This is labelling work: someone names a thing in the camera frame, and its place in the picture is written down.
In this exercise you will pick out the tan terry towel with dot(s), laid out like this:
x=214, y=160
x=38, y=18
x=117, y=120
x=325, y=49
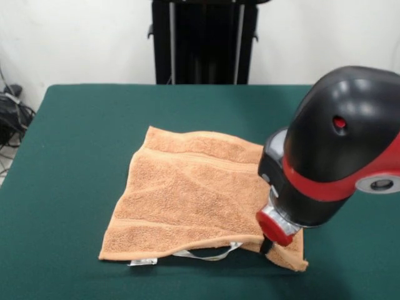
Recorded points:
x=187, y=193

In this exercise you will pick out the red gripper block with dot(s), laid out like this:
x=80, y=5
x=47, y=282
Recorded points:
x=275, y=232

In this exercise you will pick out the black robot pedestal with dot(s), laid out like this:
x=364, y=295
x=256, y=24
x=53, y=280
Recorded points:
x=206, y=47

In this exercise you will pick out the black power adaptor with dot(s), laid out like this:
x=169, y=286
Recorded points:
x=14, y=90

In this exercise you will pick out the dark green table cloth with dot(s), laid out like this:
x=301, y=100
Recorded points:
x=62, y=218

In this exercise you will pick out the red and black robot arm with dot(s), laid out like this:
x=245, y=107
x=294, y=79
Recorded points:
x=337, y=140

